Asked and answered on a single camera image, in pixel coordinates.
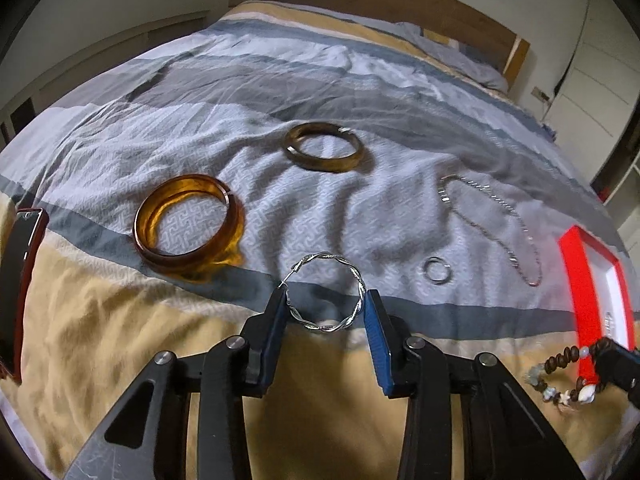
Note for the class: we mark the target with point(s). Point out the white wardrobe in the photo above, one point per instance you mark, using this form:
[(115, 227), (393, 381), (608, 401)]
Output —
[(593, 108)]

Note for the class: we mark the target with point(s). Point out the striped bed duvet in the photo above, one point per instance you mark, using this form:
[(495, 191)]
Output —
[(454, 215)]

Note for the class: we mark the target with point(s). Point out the striped pillow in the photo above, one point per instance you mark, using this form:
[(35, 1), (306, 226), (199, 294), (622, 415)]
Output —
[(459, 56)]

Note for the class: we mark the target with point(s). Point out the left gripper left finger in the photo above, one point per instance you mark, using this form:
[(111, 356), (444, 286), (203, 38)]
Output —
[(263, 334)]

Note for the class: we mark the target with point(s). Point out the red jewelry box tray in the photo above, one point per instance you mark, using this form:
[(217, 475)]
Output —
[(598, 288)]

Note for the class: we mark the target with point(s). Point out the wooden headboard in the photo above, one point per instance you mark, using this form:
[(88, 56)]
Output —
[(450, 18)]

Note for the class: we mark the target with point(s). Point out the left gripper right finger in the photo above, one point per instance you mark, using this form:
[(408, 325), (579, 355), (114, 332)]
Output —
[(396, 356)]

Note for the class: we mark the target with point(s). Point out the dark brown bangle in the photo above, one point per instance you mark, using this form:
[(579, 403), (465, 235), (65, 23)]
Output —
[(321, 146)]

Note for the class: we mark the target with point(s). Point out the amber translucent bangle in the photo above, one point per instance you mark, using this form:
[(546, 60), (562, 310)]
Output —
[(189, 226)]

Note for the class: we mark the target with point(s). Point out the twisted silver bangle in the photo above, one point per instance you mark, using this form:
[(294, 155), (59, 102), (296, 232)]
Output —
[(320, 308)]

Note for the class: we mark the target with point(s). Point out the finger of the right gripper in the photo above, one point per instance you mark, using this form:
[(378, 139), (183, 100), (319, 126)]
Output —
[(619, 366)]

